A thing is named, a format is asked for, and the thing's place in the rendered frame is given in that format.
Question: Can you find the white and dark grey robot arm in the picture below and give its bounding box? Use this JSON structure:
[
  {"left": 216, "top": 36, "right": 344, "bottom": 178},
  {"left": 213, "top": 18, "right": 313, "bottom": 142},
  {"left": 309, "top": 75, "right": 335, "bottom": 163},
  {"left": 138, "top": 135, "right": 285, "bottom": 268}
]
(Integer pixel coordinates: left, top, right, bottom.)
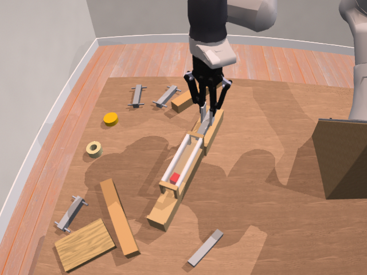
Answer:
[{"left": 188, "top": 0, "right": 367, "bottom": 120}]

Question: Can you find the beige roll of tape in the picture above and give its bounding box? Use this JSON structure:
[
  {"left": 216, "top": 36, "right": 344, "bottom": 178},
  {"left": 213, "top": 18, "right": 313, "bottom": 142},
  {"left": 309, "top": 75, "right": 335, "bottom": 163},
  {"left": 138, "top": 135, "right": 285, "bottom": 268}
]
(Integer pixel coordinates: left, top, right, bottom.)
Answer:
[{"left": 86, "top": 142, "right": 103, "bottom": 159}]

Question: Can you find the white square stick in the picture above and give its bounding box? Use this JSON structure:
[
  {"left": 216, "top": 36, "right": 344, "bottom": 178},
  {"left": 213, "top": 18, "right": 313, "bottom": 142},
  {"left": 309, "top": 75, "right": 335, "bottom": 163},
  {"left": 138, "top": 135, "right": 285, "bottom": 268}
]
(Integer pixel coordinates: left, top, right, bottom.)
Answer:
[
  {"left": 197, "top": 110, "right": 210, "bottom": 137},
  {"left": 188, "top": 229, "right": 224, "bottom": 267}
]

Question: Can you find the yellow short cylinder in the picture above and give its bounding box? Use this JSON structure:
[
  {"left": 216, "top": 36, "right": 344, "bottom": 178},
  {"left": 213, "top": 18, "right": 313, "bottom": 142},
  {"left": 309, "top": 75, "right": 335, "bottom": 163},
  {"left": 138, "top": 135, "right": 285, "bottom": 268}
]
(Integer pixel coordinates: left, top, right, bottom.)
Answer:
[{"left": 104, "top": 112, "right": 119, "bottom": 127}]

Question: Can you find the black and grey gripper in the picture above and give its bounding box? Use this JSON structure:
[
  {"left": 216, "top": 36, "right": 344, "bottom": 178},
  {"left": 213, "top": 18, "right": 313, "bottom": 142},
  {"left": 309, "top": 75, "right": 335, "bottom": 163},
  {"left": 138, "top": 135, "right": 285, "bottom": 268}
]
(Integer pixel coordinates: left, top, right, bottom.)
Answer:
[{"left": 184, "top": 55, "right": 232, "bottom": 126}]

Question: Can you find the grey bar with cross pins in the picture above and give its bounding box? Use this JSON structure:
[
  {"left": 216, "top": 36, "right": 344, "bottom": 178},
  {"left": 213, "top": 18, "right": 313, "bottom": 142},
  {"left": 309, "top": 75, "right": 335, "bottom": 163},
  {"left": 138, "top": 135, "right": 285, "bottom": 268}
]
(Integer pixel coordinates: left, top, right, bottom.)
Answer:
[
  {"left": 54, "top": 196, "right": 88, "bottom": 233},
  {"left": 128, "top": 84, "right": 147, "bottom": 108},
  {"left": 153, "top": 85, "right": 181, "bottom": 108}
]

